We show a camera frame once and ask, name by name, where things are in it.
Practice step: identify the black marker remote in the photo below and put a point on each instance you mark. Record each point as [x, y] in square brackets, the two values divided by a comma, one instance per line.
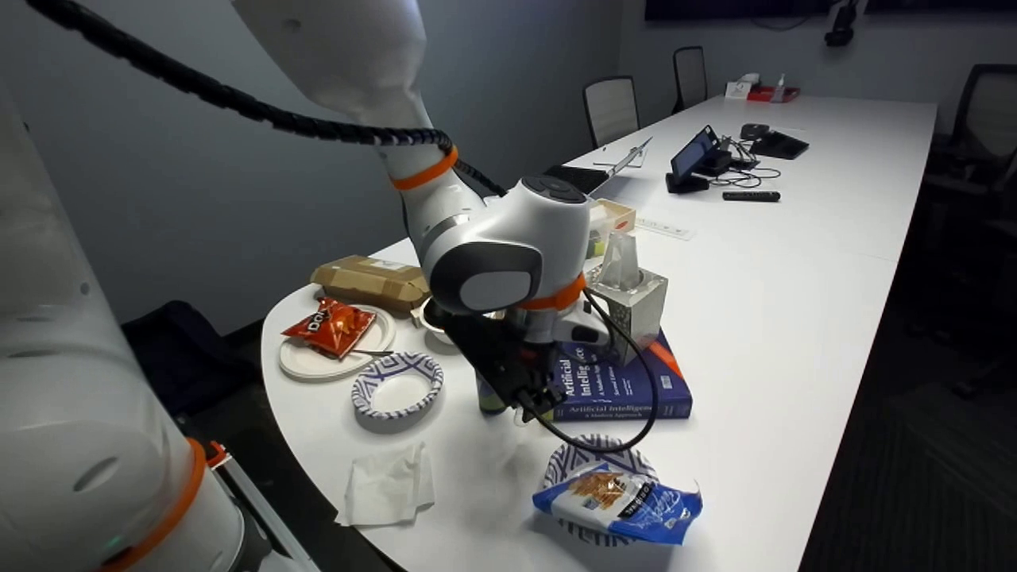
[751, 194]

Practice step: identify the white foam plate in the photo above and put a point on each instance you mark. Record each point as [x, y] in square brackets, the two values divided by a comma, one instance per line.
[314, 367]

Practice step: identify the black laptop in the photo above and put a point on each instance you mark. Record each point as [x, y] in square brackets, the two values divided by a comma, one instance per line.
[578, 179]

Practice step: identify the white paper napkin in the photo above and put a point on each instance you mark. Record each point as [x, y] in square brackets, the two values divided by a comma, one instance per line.
[390, 486]

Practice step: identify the wooden shape sorter box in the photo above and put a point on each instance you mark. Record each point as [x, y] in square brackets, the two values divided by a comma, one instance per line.
[604, 225]

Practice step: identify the black office chair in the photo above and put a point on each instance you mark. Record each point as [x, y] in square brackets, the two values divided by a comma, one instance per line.
[966, 233]

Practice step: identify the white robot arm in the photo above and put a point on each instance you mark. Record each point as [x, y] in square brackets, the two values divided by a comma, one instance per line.
[93, 470]

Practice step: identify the blue yellow textbook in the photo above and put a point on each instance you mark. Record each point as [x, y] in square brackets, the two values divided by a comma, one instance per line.
[594, 387]

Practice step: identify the grey office chair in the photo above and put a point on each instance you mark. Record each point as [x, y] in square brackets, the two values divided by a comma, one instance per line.
[612, 109]
[692, 75]

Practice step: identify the grey tissue box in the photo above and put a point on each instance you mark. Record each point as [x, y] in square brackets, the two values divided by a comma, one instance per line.
[630, 291]

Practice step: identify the red snack packet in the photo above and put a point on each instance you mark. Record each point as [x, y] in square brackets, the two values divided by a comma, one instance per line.
[331, 328]

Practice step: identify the blue white pretzel crisps packet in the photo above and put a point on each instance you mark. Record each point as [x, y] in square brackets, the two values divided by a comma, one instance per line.
[620, 502]

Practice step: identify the long cardboard box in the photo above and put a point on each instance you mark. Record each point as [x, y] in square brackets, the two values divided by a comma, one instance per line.
[372, 280]

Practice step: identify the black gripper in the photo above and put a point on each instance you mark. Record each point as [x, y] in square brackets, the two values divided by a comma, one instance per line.
[510, 369]

